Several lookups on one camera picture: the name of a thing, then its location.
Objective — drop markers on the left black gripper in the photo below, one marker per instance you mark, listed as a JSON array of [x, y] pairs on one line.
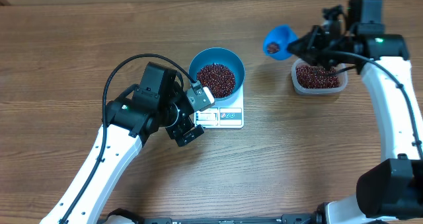
[[177, 131]]

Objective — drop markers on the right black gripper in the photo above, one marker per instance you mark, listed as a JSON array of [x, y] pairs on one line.
[[310, 42]]

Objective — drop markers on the blue plastic measuring scoop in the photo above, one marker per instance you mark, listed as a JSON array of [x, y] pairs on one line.
[[276, 42]]

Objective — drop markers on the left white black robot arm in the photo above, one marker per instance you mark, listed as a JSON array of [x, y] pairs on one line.
[[139, 111]]

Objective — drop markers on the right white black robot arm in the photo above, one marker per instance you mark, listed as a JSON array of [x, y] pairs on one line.
[[356, 35]]

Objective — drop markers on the white digital kitchen scale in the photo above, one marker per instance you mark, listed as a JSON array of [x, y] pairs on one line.
[[225, 114]]

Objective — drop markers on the teal metal bowl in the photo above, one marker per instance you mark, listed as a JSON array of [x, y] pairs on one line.
[[219, 69]]

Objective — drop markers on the clear plastic container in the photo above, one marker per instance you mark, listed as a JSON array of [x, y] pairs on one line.
[[313, 80]]

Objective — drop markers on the red adzuki beans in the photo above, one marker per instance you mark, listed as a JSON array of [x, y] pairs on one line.
[[223, 72]]

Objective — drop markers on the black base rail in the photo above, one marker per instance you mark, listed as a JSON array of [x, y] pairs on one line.
[[124, 216]]

